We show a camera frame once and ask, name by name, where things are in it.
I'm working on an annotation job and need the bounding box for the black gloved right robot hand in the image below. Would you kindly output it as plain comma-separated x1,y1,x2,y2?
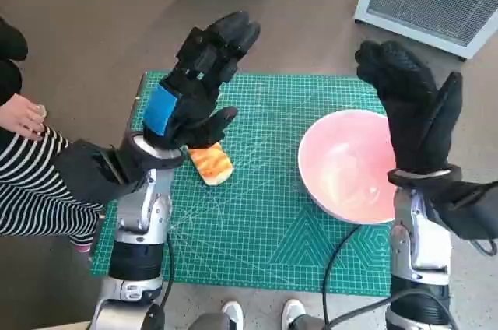
356,40,464,171

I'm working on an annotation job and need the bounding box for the person's hand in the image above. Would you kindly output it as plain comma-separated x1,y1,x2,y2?
0,92,48,139

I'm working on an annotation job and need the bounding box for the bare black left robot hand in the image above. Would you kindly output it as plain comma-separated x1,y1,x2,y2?
142,10,261,150

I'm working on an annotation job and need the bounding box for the long orange toy bread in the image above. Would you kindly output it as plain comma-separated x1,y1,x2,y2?
188,141,235,187

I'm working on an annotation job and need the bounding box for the pink bowl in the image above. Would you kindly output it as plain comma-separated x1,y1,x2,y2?
297,109,402,225

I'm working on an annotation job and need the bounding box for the person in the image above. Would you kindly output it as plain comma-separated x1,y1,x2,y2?
0,16,107,254

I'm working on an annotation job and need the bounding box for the green cutting mat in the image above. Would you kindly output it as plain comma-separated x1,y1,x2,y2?
89,70,394,298

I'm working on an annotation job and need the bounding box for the white robot left foot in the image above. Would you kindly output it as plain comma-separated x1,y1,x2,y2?
221,300,245,330

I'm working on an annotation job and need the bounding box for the white robot foot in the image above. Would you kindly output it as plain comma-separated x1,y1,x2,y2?
221,300,245,330
282,298,307,330

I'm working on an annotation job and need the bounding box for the white robot right foot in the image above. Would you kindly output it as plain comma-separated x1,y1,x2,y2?
282,298,307,330

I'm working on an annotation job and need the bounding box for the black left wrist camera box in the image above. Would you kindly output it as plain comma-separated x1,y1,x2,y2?
53,138,151,207

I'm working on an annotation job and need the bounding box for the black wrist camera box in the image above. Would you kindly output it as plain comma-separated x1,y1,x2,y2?
53,138,151,207
426,180,498,241

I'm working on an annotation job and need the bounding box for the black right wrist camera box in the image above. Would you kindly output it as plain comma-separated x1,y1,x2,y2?
426,180,498,241

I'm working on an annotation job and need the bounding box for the black camera cable loop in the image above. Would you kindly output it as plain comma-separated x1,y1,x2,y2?
472,237,498,257

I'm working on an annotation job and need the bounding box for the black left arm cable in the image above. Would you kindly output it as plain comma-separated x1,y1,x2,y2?
146,239,175,330

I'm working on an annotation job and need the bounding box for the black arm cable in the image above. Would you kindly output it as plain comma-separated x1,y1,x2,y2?
321,223,394,330
146,239,175,330

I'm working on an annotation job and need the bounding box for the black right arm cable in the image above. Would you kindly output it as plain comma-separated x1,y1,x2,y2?
321,223,394,330

